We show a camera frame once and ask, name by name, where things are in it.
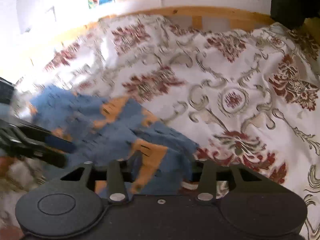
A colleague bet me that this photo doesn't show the floral white bedspread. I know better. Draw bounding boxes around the floral white bedspread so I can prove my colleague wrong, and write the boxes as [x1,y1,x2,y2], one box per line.
[4,15,319,239]

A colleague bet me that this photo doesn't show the wooden bed frame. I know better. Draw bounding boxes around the wooden bed frame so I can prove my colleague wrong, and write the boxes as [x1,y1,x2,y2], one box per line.
[57,6,319,44]

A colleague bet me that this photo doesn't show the white door with frame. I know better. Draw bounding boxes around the white door with frame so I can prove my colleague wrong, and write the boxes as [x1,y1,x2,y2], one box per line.
[22,7,56,33]

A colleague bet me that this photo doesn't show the blue pants with orange patches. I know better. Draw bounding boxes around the blue pants with orange patches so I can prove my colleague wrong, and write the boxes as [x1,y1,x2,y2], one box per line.
[30,86,197,194]

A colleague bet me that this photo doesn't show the dark jacket on bedpost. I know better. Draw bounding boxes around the dark jacket on bedpost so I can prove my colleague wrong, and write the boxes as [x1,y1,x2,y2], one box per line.
[270,0,319,29]

